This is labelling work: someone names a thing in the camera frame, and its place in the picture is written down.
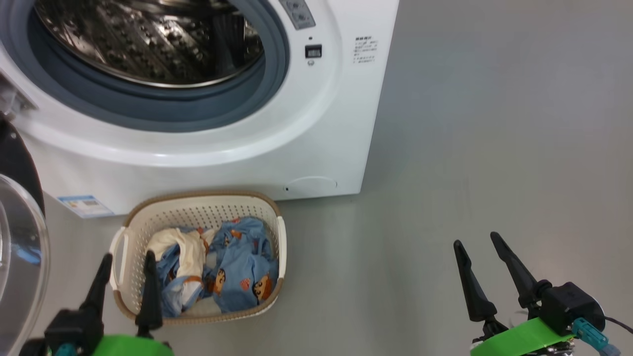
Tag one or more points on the teal camera connector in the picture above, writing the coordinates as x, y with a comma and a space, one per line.
591, 336
65, 350

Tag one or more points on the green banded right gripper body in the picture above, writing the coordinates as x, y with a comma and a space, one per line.
524, 341

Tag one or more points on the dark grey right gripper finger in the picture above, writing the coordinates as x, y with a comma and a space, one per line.
517, 277
474, 291

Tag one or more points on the steel washing machine drum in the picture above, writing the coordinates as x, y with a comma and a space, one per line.
148, 39

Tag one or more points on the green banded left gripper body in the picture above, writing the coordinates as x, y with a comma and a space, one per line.
128, 346

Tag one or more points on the teal left camera connector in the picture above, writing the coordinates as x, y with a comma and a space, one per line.
65, 350

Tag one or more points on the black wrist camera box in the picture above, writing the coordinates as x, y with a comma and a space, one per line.
74, 329
568, 301

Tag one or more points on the teal right camera connector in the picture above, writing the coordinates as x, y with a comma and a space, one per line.
591, 336

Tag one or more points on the blue cartoon print garment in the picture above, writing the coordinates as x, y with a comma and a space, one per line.
242, 267

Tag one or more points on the white front-load washing machine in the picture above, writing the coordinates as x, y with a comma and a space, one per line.
321, 123

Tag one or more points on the grey rubber door seal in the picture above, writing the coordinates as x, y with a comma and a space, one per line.
198, 106

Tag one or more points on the cream garment with blue trim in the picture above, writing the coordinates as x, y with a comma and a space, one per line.
183, 252

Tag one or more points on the glass washing machine door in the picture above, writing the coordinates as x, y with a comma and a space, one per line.
20, 247

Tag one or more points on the round white filter cover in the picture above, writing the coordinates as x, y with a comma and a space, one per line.
311, 184

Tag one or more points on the cream perforated laundry basket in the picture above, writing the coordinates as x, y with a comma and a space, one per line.
198, 210

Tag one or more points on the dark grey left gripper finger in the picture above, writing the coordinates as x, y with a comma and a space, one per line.
99, 291
150, 301

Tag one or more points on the blue energy label sticker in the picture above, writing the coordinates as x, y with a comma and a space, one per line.
85, 205

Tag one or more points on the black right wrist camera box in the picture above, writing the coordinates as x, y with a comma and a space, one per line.
568, 301

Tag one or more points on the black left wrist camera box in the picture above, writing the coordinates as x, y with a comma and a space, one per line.
74, 329

